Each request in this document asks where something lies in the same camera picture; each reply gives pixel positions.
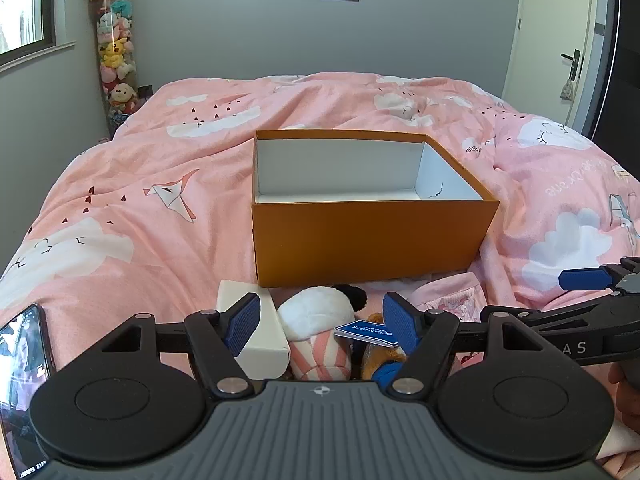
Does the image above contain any orange cardboard box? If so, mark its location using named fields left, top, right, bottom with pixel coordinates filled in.
left=251, top=129, right=500, bottom=288

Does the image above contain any white door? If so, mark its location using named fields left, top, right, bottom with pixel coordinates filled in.
left=505, top=0, right=608, bottom=131

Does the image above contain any blue paper tag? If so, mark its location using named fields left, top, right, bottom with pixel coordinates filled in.
left=334, top=317, right=401, bottom=347

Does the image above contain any white panda plush toy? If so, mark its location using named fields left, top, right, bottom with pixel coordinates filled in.
left=277, top=284, right=368, bottom=383

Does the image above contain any window with dark frame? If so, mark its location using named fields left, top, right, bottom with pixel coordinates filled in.
left=0, top=0, right=76, bottom=68

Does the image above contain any black smartphone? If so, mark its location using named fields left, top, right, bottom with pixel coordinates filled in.
left=0, top=303, right=58, bottom=476

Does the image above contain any duck plush toy blue outfit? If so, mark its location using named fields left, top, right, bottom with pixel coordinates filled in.
left=357, top=312, right=411, bottom=392

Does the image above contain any white rectangular box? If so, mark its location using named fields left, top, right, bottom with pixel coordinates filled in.
left=216, top=279, right=292, bottom=381

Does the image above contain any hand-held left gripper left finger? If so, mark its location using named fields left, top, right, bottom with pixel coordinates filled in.
left=97, top=291, right=263, bottom=398

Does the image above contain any clear tube of plush toys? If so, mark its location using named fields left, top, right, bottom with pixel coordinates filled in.
left=89, top=0, right=138, bottom=128

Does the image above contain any pink printed blanket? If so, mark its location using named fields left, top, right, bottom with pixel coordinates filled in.
left=0, top=72, right=640, bottom=480

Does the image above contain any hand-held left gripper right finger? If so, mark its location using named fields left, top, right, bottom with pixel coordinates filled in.
left=382, top=292, right=543, bottom=399

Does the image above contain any dark wardrobe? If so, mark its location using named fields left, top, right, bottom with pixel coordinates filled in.
left=592, top=0, right=640, bottom=161

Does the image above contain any black door handle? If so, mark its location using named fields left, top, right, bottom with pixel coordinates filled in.
left=561, top=49, right=582, bottom=81

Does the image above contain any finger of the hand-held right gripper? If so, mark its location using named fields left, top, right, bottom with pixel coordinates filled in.
left=558, top=256, right=640, bottom=292
left=479, top=299, right=617, bottom=332

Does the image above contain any person's right hand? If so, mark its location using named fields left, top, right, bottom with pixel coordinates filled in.
left=616, top=384, right=640, bottom=426

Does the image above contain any pink printed fabric pouch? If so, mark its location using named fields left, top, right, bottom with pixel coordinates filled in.
left=411, top=272, right=488, bottom=322

